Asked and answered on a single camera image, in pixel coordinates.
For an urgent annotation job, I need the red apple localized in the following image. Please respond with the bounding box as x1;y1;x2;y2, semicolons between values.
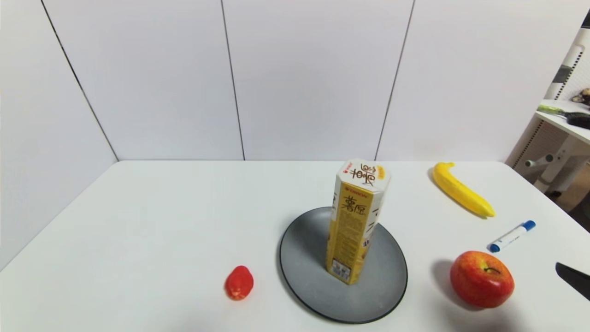
449;250;515;308

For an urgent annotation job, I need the white pegboard panel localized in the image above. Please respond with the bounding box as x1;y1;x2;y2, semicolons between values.
544;28;590;102

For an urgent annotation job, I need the green tool on desk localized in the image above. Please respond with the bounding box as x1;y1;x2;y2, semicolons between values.
537;105;575;116

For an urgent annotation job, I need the white marker with blue cap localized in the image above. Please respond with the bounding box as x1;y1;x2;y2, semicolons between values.
488;220;536;253

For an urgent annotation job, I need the yellow potato chips box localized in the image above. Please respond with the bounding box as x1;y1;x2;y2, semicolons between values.
325;159;392;285

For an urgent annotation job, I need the gray round plate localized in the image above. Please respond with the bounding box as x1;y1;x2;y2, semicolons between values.
279;206;408;324

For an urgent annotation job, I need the white side desk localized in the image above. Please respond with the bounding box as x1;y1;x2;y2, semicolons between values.
506;99;590;194

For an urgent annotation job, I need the black object on desk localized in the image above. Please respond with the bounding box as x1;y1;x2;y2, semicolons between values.
566;113;590;130

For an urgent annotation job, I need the yellow banana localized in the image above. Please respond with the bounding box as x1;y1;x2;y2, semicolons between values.
432;162;496;219

